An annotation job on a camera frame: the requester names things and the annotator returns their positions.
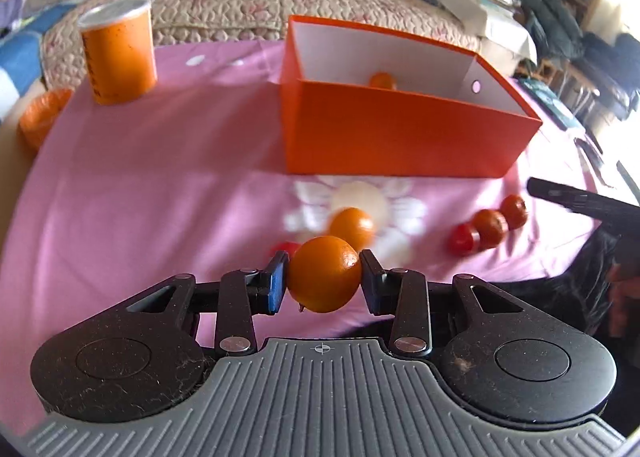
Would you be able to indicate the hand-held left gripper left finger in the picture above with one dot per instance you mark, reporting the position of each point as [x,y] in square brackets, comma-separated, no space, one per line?
[276,282]

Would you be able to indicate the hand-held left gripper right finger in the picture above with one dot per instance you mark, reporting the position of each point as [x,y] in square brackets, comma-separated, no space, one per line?
[372,284]

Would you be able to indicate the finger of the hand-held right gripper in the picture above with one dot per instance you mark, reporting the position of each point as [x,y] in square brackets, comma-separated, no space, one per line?
[575,197]

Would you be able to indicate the large orange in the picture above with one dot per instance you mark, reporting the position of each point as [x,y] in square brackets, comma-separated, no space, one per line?
[324,274]

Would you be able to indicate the orange cardboard box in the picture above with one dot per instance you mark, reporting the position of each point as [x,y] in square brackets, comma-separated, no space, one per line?
[400,137]

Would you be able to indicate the small red tomato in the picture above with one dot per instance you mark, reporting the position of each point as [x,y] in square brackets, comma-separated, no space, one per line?
[287,247]

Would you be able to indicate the red cherry tomato right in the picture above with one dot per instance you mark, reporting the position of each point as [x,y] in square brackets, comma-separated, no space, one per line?
[515,211]

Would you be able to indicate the red cherry tomato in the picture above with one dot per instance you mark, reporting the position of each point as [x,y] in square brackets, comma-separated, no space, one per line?
[490,227]
[515,211]

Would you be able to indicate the red cherry tomato middle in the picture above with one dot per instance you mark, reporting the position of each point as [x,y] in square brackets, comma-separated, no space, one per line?
[490,227]

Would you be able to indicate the teal book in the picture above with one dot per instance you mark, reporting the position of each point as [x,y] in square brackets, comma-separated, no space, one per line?
[550,99]

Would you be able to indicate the black office chair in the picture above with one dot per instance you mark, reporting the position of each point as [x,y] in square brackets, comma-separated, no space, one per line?
[607,67]

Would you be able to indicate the pink flower print tablecloth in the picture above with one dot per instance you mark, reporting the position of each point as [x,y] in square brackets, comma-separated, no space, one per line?
[150,197]

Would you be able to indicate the white cloth covered cabinet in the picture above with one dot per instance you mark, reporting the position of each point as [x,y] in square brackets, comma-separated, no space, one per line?
[495,22]

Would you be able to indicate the dark green padded jacket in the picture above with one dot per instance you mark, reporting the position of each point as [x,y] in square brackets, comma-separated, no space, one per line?
[545,2]

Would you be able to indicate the small orange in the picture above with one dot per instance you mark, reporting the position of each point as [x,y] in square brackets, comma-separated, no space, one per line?
[383,81]

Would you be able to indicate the orange cylinder can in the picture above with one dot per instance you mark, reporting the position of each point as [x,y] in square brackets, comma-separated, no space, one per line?
[120,57]

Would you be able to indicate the quilted beige sofa cover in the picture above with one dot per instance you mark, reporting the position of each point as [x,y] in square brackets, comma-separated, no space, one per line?
[225,7]

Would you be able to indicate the small orange basket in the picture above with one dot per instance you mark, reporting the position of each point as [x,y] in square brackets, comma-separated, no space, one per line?
[42,114]

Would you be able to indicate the blue and white cloth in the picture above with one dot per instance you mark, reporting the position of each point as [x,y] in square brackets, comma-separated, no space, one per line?
[17,62]

